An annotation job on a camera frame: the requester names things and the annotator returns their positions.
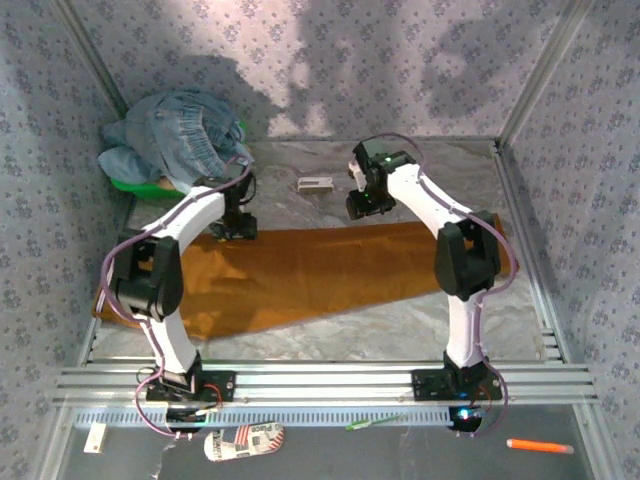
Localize brown trousers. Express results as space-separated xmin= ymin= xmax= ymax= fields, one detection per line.
xmin=91 ymin=212 xmax=521 ymax=342

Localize small white plastic block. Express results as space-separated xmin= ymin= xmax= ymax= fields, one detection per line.
xmin=297 ymin=176 xmax=335 ymax=195

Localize blue denim jeans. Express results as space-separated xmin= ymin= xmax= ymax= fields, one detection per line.
xmin=124 ymin=88 xmax=254 ymax=196

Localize green plastic basin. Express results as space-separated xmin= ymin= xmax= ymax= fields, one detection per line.
xmin=109 ymin=119 xmax=250 ymax=200

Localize light blue garment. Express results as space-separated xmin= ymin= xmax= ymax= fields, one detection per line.
xmin=97 ymin=122 xmax=156 ymax=187

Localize black round controller board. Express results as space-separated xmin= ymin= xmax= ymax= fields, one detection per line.
xmin=164 ymin=407 xmax=205 ymax=434
xmin=448 ymin=405 xmax=484 ymax=433

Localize green pen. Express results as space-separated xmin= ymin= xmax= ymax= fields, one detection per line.
xmin=345 ymin=413 xmax=409 ymax=432

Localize small white label piece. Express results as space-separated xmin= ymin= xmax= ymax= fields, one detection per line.
xmin=83 ymin=423 xmax=109 ymax=454

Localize orange marker pen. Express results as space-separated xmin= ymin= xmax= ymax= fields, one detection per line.
xmin=505 ymin=438 xmax=575 ymax=455

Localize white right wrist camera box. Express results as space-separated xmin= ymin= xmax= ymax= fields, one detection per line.
xmin=348 ymin=159 xmax=372 ymax=192

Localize aluminium frame bar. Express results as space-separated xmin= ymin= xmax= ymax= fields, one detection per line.
xmin=492 ymin=139 xmax=574 ymax=364
xmin=77 ymin=197 xmax=139 ymax=364
xmin=572 ymin=403 xmax=612 ymax=480
xmin=37 ymin=404 xmax=76 ymax=480

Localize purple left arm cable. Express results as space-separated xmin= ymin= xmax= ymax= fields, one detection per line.
xmin=99 ymin=154 xmax=252 ymax=440

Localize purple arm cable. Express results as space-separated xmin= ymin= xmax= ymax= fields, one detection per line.
xmin=99 ymin=154 xmax=252 ymax=440
xmin=369 ymin=131 xmax=519 ymax=440

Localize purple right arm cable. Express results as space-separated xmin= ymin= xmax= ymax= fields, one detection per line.
xmin=369 ymin=131 xmax=519 ymax=440

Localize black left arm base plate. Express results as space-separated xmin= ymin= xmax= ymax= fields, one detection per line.
xmin=145 ymin=370 xmax=237 ymax=403

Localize aluminium mounting rail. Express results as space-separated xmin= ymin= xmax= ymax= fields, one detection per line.
xmin=54 ymin=362 xmax=599 ymax=407

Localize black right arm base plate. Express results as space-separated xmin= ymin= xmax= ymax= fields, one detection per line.
xmin=411 ymin=368 xmax=504 ymax=402

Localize slotted grey cable duct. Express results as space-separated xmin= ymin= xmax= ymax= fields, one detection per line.
xmin=72 ymin=405 xmax=482 ymax=430

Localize aluminium frame post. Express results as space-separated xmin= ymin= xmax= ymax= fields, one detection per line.
xmin=49 ymin=0 xmax=131 ymax=119
xmin=496 ymin=0 xmax=599 ymax=145

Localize thin white wire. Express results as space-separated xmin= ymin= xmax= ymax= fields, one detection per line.
xmin=149 ymin=442 xmax=174 ymax=480

